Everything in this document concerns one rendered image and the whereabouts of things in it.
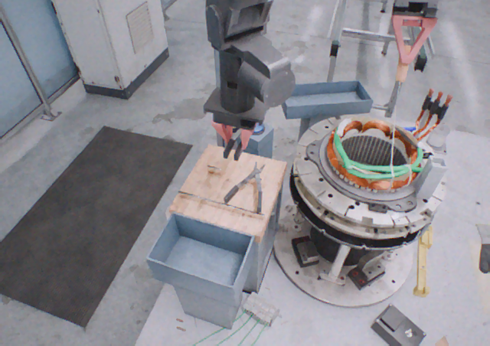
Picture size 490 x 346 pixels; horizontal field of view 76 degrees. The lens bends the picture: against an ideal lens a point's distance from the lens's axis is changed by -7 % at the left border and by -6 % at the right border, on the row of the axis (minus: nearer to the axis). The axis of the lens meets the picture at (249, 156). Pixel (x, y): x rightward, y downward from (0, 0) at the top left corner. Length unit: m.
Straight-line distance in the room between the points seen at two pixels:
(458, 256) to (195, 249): 0.73
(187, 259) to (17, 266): 1.54
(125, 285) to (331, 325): 1.21
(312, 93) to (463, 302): 0.69
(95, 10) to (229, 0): 2.26
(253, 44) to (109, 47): 2.32
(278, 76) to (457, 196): 0.90
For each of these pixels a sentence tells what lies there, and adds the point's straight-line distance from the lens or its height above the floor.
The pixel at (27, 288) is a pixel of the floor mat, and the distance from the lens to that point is 2.04.
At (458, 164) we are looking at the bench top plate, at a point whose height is 0.78.
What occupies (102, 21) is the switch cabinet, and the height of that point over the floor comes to 0.68.
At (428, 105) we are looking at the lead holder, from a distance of 0.76.
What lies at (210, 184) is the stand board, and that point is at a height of 1.07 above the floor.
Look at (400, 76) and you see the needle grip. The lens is 0.62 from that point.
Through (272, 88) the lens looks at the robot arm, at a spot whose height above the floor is 1.35.
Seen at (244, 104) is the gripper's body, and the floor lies 1.28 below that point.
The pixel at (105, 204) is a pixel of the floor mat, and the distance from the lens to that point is 2.16.
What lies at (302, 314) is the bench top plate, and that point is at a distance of 0.87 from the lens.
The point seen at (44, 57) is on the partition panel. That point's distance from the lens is 2.97.
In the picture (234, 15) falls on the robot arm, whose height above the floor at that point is 1.43.
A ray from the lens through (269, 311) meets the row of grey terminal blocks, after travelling 0.82.
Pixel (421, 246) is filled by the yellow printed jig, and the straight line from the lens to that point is 1.04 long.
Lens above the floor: 1.59
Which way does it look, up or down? 45 degrees down
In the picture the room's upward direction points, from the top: straight up
